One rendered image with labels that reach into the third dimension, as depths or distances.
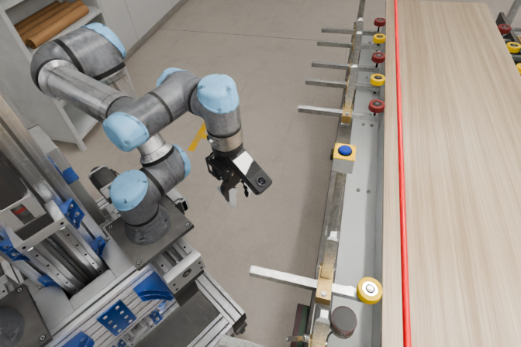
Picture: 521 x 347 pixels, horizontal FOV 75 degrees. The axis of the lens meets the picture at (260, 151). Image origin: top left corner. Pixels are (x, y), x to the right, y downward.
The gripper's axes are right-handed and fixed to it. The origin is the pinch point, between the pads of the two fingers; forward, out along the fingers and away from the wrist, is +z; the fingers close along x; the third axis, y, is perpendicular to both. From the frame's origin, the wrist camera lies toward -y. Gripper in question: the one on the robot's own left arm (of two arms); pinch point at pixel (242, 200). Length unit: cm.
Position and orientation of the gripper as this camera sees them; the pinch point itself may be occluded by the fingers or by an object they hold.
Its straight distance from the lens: 88.8
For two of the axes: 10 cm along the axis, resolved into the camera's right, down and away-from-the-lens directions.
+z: 0.6, 7.0, 7.1
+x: -7.1, 5.3, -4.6
